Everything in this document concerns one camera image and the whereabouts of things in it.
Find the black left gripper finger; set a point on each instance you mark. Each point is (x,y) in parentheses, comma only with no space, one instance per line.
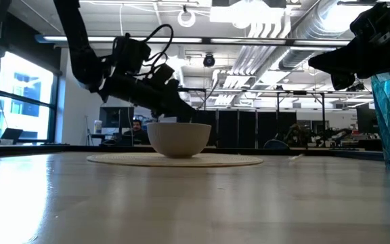
(179,112)

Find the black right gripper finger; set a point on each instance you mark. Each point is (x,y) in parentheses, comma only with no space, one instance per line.
(343,82)
(337,62)

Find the white ribbed ceramic bowl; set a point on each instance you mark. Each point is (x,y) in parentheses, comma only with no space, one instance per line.
(178,140)

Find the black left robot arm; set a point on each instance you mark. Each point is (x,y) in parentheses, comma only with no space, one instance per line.
(80,57)

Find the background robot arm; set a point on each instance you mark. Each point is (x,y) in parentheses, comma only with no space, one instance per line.
(317,133)

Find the black computer monitor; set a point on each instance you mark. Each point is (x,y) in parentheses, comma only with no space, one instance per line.
(115,117)

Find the person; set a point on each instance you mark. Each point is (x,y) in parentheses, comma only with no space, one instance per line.
(136,130)

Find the dark monitor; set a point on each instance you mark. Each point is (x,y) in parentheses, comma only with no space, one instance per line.
(367,118)

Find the white canister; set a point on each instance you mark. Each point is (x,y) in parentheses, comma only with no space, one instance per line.
(97,127)

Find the black partition panels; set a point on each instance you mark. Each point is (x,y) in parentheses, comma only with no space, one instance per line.
(242,128)

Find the round woven straw placemat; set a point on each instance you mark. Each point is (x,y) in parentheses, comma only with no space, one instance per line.
(120,159)

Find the blue office chair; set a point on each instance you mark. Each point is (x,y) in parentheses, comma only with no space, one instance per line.
(276,144)

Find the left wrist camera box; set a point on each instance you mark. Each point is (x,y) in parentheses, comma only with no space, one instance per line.
(162,74)

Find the ceiling dome camera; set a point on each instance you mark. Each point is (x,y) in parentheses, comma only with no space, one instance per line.
(209,60)

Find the black aluminium table frame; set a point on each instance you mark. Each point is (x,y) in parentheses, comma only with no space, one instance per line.
(46,149)

